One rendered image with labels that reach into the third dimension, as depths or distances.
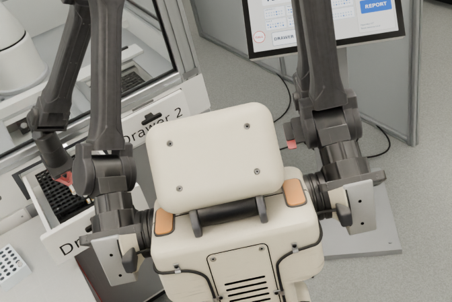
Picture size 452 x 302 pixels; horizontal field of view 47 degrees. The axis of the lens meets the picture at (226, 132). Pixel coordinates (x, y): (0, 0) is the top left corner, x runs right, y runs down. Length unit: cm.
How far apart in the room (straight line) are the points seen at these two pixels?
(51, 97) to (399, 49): 173
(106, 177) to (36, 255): 74
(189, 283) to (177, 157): 22
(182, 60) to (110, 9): 77
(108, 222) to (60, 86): 41
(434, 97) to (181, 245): 247
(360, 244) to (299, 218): 151
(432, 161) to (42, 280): 189
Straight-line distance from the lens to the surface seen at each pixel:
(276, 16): 180
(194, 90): 182
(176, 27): 170
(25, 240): 174
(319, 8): 89
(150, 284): 224
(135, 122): 174
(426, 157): 276
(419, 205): 253
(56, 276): 159
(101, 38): 100
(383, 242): 234
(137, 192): 147
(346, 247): 233
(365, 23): 180
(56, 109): 129
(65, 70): 121
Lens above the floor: 186
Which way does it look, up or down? 38 degrees down
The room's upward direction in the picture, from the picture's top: 15 degrees counter-clockwise
